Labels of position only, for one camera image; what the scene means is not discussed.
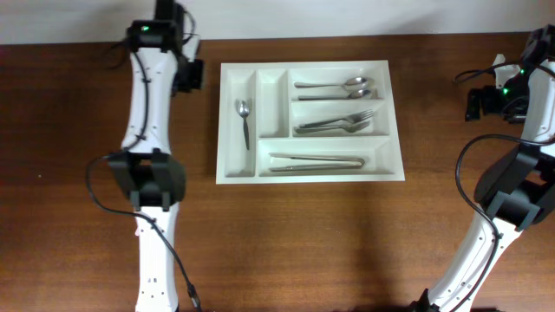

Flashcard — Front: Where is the small bent spoon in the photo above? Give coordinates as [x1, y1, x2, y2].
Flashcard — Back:
[236, 100, 251, 151]

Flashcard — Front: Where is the silver fork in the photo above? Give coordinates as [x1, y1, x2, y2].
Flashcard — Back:
[295, 121, 370, 134]
[298, 109, 374, 128]

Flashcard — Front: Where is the silver tablespoon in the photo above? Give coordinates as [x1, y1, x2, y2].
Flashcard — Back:
[293, 76, 375, 91]
[297, 89, 372, 101]

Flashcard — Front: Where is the dark chopstick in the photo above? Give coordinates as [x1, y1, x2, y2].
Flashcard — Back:
[269, 153, 366, 165]
[269, 162, 365, 172]

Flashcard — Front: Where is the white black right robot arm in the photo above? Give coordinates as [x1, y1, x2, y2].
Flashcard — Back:
[408, 24, 554, 312]

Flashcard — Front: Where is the white plastic cutlery tray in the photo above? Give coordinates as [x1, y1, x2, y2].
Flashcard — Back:
[216, 60, 405, 185]

